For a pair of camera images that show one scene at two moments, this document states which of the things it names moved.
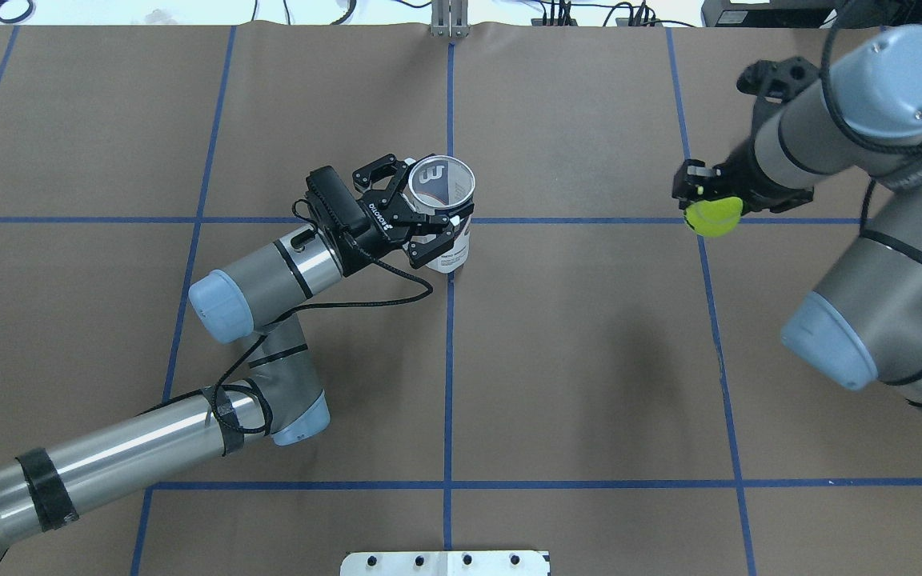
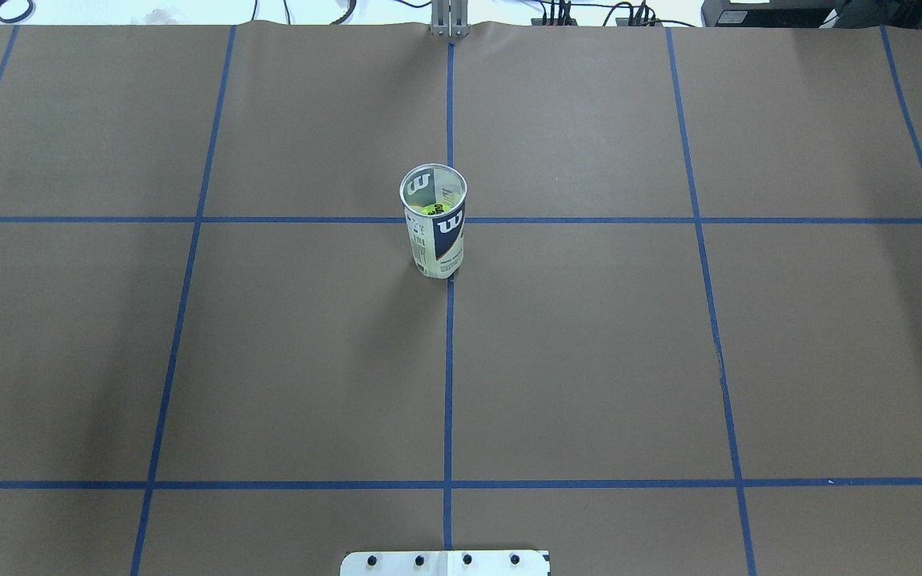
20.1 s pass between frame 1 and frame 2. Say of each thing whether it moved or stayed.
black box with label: stayed
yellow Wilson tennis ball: moved
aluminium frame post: stayed
